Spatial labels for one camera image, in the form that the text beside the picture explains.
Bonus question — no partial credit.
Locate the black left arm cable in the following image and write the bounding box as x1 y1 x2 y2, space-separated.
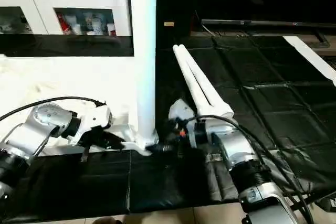
0 96 106 125

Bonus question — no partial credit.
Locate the white plastic table leg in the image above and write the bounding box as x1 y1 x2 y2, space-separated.
172 45 221 120
177 45 235 119
128 0 158 148

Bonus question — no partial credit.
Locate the black work mat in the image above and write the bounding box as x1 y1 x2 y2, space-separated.
0 31 336 217

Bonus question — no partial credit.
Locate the white glass-door cabinet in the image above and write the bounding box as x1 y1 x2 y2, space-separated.
0 0 131 37

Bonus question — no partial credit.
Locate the white flat board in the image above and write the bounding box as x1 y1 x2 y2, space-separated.
283 35 336 84

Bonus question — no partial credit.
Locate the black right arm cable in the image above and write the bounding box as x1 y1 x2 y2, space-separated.
184 114 316 219

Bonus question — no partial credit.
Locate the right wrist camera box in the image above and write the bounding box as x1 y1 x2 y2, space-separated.
168 98 196 122

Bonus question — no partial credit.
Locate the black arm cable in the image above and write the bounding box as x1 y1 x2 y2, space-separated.
0 96 106 125
184 114 316 219

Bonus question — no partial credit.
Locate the red bottle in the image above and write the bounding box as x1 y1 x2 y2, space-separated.
57 14 69 35

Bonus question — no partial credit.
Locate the white plastic table top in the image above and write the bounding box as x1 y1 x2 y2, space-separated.
0 56 158 156

